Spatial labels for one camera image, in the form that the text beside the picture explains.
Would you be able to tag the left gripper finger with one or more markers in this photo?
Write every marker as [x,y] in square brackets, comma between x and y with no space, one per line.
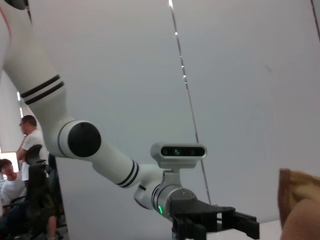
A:
[246,225]
[187,230]

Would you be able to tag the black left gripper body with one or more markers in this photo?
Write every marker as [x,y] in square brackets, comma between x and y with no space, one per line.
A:
[192,207]

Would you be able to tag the khaki canvas food bag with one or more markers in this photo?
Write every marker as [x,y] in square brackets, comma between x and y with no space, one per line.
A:
[302,200]

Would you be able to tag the person in camouflage shorts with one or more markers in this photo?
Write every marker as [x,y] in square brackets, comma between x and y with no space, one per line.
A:
[43,205]

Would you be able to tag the black office chair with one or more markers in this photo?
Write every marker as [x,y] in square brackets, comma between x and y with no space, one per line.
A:
[15,199]
[37,175]

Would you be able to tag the standing person white shirt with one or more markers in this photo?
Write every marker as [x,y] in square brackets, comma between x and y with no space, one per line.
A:
[32,142]

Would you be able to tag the seated person white shirt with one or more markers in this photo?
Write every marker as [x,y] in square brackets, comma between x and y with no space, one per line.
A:
[12,185]

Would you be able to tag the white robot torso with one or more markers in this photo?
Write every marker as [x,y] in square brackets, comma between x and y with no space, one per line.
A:
[3,37]

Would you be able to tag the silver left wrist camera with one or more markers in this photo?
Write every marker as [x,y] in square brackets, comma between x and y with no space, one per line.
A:
[178,152]

